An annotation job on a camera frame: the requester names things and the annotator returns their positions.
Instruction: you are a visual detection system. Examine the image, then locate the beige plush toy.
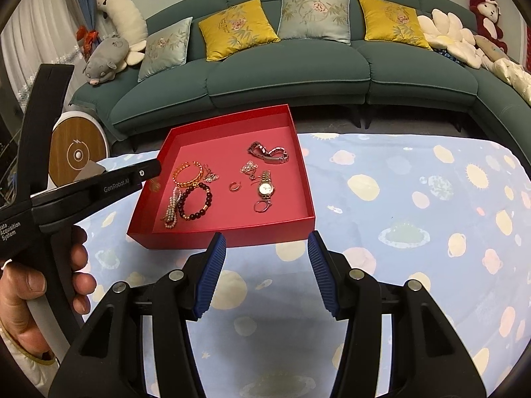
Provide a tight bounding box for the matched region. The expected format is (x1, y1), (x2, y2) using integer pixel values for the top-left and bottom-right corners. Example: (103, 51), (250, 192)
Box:
(473, 35), (507, 61)

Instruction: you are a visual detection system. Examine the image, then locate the cream satin pillow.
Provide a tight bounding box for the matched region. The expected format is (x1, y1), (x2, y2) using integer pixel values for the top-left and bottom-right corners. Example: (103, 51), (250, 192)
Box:
(481, 58), (531, 106)

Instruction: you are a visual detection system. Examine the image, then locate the white sheer curtain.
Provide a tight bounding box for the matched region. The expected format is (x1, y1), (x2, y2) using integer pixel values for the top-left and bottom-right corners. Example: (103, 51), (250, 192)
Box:
(2, 0), (90, 104)

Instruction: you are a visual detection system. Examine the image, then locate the white exercise bike wooden disc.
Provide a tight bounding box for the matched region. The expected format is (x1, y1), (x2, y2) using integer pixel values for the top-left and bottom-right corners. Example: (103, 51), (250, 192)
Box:
(47, 111), (111, 187)

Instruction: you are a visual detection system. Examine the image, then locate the dark bead bracelet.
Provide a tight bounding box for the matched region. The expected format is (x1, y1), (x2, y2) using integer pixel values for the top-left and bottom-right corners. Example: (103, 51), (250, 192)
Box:
(178, 181), (213, 221)

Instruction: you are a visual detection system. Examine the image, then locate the blue patterned cushion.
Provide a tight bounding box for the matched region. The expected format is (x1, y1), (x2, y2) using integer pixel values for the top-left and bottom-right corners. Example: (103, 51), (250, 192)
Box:
(433, 47), (465, 66)

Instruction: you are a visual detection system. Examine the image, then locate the grey pig plush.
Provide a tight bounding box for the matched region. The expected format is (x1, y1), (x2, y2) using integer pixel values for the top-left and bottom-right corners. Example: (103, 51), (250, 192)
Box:
(82, 35), (131, 88)

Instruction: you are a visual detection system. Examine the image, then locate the blue curtain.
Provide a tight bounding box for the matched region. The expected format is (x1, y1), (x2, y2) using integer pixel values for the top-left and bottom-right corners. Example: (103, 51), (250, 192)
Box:
(77, 0), (102, 34)

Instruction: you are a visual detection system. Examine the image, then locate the rose gold wristwatch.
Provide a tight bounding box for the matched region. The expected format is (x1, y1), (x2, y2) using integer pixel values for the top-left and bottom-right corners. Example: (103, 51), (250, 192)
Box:
(247, 141), (289, 165)

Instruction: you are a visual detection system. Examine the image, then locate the gold chain bracelet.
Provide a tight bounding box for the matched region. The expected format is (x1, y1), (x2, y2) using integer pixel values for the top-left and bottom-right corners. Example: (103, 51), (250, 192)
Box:
(171, 161), (205, 188)

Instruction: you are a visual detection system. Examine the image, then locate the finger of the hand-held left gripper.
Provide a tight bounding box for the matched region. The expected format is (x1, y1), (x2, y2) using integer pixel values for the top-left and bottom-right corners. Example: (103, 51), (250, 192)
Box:
(30, 158), (162, 230)
(19, 63), (75, 202)

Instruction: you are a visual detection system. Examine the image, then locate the white flower cushion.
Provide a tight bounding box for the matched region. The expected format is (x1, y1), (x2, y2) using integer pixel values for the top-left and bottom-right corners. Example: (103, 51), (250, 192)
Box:
(417, 8), (484, 69)

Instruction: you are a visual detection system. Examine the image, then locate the red cardboard box tray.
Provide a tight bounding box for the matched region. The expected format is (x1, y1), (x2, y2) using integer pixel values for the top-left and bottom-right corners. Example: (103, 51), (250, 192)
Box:
(126, 103), (316, 249)

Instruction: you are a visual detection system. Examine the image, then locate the gold pendant necklace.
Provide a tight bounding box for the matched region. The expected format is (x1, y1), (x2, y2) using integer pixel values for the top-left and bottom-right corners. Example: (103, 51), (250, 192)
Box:
(241, 160), (261, 182)

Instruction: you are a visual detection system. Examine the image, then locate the green sofa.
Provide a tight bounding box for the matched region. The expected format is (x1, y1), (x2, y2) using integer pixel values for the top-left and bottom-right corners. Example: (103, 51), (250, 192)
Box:
(68, 0), (531, 166)

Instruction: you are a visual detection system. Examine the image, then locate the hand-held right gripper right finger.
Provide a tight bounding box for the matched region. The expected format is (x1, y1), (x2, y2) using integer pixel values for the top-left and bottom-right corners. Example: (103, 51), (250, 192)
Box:
(307, 230), (487, 398)

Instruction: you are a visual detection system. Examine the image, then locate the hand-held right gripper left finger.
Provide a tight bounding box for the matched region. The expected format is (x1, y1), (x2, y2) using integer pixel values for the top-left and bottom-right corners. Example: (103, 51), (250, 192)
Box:
(47, 232), (227, 398)

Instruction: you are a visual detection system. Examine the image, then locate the white cow plush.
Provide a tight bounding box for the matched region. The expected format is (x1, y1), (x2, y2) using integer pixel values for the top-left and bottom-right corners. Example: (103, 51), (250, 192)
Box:
(95, 0), (149, 67)

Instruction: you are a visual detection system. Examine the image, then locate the red curtain bow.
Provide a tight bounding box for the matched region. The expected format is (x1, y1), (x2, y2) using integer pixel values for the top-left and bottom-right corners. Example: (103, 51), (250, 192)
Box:
(79, 26), (100, 52)

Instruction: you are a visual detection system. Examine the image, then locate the white pearl bracelet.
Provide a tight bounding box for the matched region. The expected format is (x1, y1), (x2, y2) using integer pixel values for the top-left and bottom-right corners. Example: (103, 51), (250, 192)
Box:
(163, 186), (182, 230)

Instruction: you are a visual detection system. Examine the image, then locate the person's left hand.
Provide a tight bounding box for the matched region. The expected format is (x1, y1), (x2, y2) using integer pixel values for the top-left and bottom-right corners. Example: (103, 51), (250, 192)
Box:
(0, 227), (97, 361)

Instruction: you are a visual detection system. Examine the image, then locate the pale blue embroidered cushion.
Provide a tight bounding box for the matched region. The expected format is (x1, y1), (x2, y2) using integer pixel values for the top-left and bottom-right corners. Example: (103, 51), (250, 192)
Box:
(277, 0), (351, 46)
(138, 17), (194, 83)

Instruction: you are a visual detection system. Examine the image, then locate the blue planet-print blanket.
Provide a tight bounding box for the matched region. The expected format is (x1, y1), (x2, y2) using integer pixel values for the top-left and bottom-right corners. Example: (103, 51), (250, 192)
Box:
(62, 133), (527, 398)

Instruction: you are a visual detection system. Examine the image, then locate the yellow embroidered cushion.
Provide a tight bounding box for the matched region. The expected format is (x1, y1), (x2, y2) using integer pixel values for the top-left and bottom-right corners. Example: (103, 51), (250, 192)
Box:
(357, 0), (434, 50)
(198, 0), (280, 62)

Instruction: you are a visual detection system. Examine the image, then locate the red monkey plush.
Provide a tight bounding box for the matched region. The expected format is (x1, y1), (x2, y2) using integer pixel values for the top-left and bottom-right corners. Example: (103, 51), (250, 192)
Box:
(469, 0), (509, 54)

